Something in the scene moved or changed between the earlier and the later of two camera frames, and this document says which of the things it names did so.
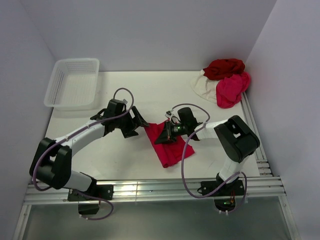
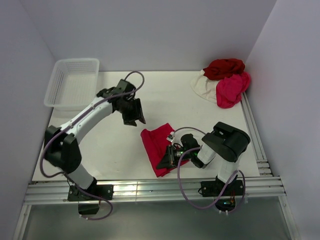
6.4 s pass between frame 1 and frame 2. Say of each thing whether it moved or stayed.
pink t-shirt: stayed
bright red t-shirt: moved
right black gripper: moved
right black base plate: stayed
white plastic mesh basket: stayed
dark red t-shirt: stayed
